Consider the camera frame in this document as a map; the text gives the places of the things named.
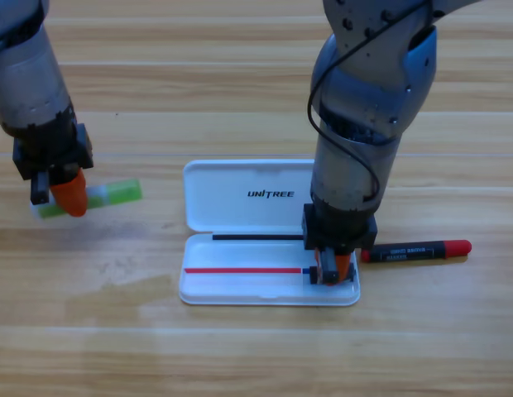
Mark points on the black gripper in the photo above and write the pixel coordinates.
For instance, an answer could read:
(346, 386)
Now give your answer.
(49, 151)
(339, 229)

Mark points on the green glue stick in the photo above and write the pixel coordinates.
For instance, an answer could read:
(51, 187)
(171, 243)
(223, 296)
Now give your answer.
(124, 192)

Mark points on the white Unitree pencil case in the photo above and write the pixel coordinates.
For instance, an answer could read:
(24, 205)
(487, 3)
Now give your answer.
(223, 198)

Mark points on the red and black marker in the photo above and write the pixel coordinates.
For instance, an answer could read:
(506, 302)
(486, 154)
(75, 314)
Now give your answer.
(413, 251)

